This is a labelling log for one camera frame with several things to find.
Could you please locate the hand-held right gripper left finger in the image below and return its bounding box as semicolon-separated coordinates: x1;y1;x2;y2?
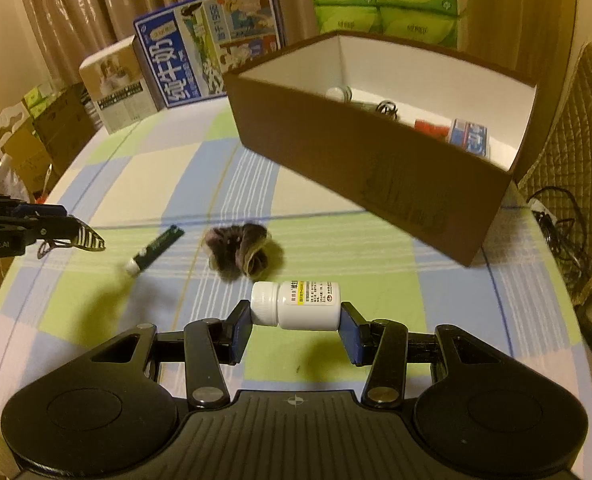
78;300;253;409

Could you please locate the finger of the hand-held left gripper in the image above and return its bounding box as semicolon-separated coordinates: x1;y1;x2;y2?
0;214;84;242
0;192;68;218

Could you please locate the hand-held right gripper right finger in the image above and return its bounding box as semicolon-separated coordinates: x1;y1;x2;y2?
340;301;507;407

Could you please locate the striped hair clip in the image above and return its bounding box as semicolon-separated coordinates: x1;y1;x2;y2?
36;217;108;260

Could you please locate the white pill bottle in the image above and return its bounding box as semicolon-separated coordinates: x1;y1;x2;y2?
251;280;343;332

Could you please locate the brown cardboard storage box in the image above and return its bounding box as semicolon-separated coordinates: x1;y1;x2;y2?
223;30;540;267

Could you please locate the red snack packet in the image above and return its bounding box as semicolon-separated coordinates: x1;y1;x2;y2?
415;119;450;142

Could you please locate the blue dental floss box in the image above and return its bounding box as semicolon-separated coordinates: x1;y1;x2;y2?
447;119;495;159

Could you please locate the desktop with checked tablecloth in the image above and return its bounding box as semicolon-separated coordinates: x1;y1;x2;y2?
0;95;592;480

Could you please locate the brown hair scrunchie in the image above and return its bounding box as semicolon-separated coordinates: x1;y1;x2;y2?
202;222;275;282

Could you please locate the dark brown cardboard box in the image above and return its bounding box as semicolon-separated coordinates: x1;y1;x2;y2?
33;85;98;162

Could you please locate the white cutout cardboard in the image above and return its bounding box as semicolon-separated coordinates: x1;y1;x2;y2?
0;101;30;156

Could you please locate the green tube with white cap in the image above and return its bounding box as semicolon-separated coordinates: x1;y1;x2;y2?
126;225;185;276

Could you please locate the small green tissue pack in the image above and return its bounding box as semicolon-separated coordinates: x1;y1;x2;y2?
23;87;53;117

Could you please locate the small beige printed box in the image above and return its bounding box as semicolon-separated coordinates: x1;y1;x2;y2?
79;37;159;135

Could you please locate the beige curtain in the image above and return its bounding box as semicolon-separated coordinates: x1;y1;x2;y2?
11;0;321;88

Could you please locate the blue milk carton box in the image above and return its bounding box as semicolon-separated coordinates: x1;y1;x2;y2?
132;0;284;111

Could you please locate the black cable bundle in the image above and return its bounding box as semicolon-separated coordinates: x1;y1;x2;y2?
530;187;592;288

